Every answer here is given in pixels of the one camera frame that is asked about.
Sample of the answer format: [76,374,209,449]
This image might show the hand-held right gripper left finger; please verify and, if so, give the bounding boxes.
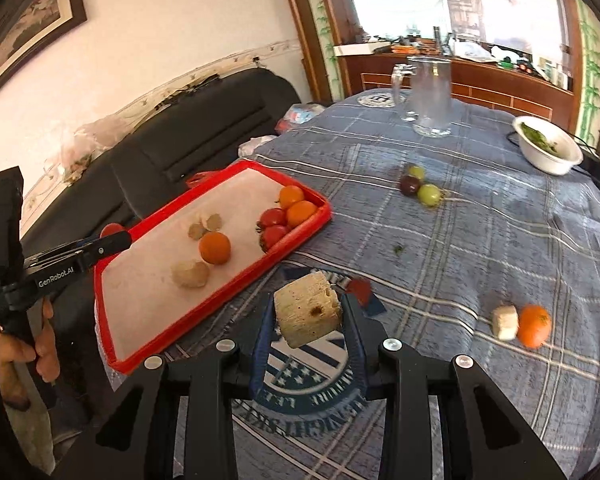
[55,290,281,480]

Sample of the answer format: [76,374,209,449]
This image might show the white tissue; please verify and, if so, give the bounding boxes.
[237,135,278,157]

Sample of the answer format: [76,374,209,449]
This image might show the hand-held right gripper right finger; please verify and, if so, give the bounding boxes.
[340,292,568,480]

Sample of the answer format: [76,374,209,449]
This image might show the white bowl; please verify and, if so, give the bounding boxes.
[512,115,584,176]

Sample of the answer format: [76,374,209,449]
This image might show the person's left hand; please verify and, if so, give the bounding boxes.
[0,297,61,411]

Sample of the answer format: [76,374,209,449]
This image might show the row of counter clutter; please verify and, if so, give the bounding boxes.
[375,25,573,91]

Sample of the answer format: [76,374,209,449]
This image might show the leafy greens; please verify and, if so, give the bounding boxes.
[522,122,561,153]

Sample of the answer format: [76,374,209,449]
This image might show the black power adapter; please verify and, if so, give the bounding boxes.
[577,152,600,196]

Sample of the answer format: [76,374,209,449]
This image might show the clear glass mug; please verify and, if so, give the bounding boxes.
[391,56,453,138]

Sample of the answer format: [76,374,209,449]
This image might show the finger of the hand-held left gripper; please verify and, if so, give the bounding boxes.
[24,238,98,267]
[75,232,132,271]

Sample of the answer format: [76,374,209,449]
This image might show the blue plaid tablecloth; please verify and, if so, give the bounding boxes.
[95,92,600,480]

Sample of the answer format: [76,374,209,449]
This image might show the black sofa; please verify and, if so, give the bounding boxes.
[20,67,303,261]

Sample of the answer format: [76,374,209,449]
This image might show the red rimmed white tray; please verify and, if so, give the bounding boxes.
[94,160,332,375]

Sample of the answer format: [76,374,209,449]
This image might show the red date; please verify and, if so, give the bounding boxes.
[346,278,372,307]

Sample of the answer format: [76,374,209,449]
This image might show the plastic snack packaging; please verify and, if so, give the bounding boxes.
[275,102,326,133]

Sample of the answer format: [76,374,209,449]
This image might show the orange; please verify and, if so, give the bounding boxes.
[517,304,552,349]
[286,200,318,229]
[278,185,305,209]
[199,231,232,265]

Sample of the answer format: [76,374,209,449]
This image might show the framed wall picture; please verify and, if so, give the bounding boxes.
[0,0,88,98]

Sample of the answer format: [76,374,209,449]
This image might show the wooden block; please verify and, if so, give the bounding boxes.
[273,270,342,348]

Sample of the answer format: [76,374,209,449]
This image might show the wooden counter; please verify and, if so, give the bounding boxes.
[340,42,578,126]

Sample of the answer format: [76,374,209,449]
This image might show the clear plastic bag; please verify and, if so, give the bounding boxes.
[45,115,131,181]

